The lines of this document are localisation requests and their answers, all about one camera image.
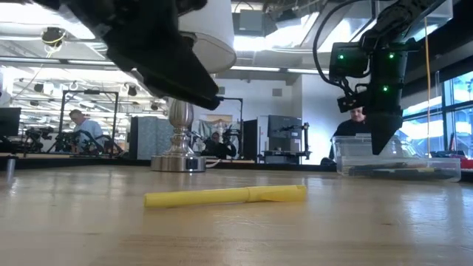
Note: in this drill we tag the blue and white cloth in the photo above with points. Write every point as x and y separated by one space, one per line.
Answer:
200 127

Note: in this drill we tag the clear plastic supply box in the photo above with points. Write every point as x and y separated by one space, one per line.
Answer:
354 147

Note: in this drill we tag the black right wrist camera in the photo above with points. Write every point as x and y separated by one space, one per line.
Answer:
349 61

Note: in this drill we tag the black round ceiling fixture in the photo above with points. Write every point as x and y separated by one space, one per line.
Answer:
52 36

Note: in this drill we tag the long ceiling light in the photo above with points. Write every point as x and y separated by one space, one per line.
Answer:
255 68

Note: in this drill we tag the black metal table frame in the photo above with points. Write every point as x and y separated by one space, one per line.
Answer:
258 167

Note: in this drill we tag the black monitor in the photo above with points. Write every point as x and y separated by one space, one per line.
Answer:
9 122

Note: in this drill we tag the red bin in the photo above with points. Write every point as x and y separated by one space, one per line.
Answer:
467 164

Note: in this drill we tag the person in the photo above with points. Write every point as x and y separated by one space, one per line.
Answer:
351 127
220 146
86 129

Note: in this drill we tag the black marker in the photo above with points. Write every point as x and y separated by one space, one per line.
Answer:
388 173

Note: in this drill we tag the grey and white cabinet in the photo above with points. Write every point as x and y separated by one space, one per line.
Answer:
284 127

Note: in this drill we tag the grey partition panel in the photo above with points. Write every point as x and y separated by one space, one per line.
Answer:
148 136

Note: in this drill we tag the black background robot arm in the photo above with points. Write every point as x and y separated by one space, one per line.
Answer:
74 140
37 134

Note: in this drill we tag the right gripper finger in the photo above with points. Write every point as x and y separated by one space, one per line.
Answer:
384 129

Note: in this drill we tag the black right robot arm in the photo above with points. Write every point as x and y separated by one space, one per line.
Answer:
399 22

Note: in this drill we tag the black metal rig frame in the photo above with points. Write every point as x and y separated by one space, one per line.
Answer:
61 118
241 129

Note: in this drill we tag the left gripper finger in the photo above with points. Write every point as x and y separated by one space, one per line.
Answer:
170 70

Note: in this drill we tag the grey ceiling box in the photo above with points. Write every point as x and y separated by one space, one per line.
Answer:
251 20

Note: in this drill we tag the black robot arm on stand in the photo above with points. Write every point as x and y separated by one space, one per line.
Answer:
306 136

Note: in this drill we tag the white shade silver table lamp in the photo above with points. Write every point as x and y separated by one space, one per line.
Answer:
181 147

